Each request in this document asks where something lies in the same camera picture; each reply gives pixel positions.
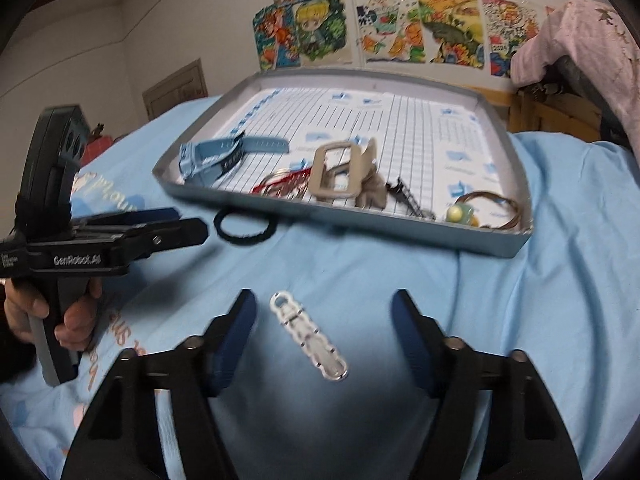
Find person left hand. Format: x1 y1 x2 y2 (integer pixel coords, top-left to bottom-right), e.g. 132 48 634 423
4 278 102 352

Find brown wooden door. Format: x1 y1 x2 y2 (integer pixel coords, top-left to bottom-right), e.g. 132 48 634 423
142 58 208 120

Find pink floral blanket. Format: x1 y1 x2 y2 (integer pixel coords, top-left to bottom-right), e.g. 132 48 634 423
511 0 639 154

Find children drawings on wall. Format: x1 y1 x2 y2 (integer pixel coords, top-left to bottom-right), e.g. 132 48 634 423
253 0 553 78

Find blue cartoon bed sheet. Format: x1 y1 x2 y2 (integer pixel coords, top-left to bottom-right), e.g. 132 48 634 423
0 94 640 480

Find grey shallow box tray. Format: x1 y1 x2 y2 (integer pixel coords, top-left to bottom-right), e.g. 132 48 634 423
153 70 534 258

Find red checkered bag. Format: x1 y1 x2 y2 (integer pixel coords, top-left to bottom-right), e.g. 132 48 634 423
80 124 114 166

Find black hair tie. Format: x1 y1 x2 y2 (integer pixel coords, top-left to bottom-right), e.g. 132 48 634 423
212 207 278 246

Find wooden side bed frame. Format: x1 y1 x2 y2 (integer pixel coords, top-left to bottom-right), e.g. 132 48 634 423
473 87 602 142

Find brown hair tie with bead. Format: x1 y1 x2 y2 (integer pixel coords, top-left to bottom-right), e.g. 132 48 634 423
446 190 524 231

